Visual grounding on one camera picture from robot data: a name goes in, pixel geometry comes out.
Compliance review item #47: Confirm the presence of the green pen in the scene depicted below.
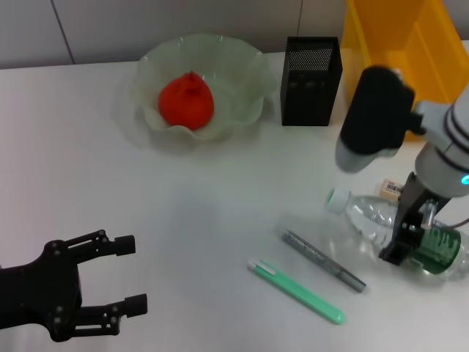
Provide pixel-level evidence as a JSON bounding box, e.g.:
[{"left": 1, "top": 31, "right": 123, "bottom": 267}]
[{"left": 247, "top": 258, "right": 347, "bottom": 326}]

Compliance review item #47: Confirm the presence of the red-orange soft orange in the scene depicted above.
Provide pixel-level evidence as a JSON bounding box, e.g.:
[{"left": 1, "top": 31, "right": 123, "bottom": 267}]
[{"left": 158, "top": 71, "right": 215, "bottom": 131}]

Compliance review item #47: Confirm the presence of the black mesh pen holder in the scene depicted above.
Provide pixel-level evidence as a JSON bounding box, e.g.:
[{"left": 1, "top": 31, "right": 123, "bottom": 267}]
[{"left": 281, "top": 36, "right": 344, "bottom": 127}]

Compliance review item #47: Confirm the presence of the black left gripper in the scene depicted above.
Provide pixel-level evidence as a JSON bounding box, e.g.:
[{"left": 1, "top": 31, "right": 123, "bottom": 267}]
[{"left": 0, "top": 230, "right": 149, "bottom": 342}]

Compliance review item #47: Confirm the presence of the beige eraser with barcode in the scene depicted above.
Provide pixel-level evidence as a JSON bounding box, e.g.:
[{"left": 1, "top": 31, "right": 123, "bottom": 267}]
[{"left": 377, "top": 178, "right": 406, "bottom": 195}]

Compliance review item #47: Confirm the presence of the yellow plastic bin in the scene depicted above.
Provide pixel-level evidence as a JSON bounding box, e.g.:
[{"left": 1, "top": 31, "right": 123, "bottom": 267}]
[{"left": 340, "top": 0, "right": 465, "bottom": 142}]

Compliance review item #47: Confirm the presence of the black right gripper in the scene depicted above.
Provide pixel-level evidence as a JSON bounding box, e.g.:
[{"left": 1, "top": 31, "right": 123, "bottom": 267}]
[{"left": 379, "top": 171, "right": 446, "bottom": 265}]

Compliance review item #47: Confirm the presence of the clear green-label water bottle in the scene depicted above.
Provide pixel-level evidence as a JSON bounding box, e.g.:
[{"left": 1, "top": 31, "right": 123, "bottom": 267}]
[{"left": 325, "top": 186, "right": 469, "bottom": 282}]

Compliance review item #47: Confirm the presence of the green glass fruit bowl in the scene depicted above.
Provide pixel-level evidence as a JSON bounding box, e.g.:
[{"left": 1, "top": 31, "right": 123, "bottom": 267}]
[{"left": 132, "top": 32, "right": 276, "bottom": 141}]

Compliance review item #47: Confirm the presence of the grey glitter pen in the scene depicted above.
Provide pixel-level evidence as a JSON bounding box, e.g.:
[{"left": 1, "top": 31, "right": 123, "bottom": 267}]
[{"left": 281, "top": 229, "right": 367, "bottom": 293}]

